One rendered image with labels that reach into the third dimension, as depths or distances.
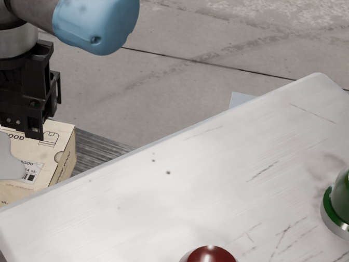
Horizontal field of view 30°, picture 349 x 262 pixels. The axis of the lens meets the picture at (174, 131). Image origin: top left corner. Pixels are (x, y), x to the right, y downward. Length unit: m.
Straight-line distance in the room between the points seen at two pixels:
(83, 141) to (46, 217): 0.91
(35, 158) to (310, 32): 2.16
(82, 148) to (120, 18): 0.55
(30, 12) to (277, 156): 0.41
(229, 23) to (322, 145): 2.58
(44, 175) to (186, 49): 1.89
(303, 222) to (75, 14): 0.39
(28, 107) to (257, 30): 2.14
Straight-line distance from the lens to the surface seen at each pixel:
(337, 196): 0.24
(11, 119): 0.81
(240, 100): 1.25
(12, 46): 0.72
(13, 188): 0.84
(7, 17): 0.69
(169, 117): 2.38
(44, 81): 0.75
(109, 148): 1.14
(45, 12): 0.62
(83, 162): 1.11
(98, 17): 0.59
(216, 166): 0.26
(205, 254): 0.21
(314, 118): 0.29
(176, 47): 2.69
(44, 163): 0.86
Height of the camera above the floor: 1.67
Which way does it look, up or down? 46 degrees down
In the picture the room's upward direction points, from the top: 6 degrees clockwise
